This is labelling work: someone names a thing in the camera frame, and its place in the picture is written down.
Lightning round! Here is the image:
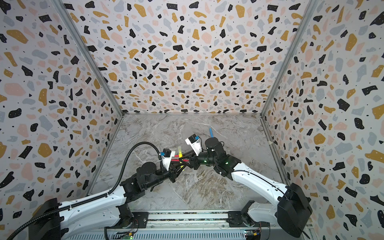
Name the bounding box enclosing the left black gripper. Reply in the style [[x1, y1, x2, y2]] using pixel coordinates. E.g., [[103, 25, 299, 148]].
[[144, 160, 187, 190]]

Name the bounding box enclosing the yellow highlighter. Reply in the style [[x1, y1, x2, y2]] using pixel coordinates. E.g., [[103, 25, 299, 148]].
[[178, 146, 183, 163]]

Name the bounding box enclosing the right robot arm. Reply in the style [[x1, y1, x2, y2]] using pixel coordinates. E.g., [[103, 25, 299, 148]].
[[179, 135, 313, 238]]

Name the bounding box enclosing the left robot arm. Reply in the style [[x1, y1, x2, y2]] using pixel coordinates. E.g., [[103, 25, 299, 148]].
[[28, 162, 182, 240]]

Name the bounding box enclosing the pink highlighter far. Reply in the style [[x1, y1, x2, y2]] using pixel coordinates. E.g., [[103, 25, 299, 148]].
[[171, 159, 189, 163]]

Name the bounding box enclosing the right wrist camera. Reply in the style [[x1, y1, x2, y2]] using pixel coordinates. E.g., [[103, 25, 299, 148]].
[[185, 134, 203, 156]]

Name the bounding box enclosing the black corrugated cable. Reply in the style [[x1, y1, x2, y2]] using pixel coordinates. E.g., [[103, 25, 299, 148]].
[[5, 141, 164, 240]]

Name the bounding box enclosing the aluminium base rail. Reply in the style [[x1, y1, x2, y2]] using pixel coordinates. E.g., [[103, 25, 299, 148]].
[[62, 210, 294, 240]]

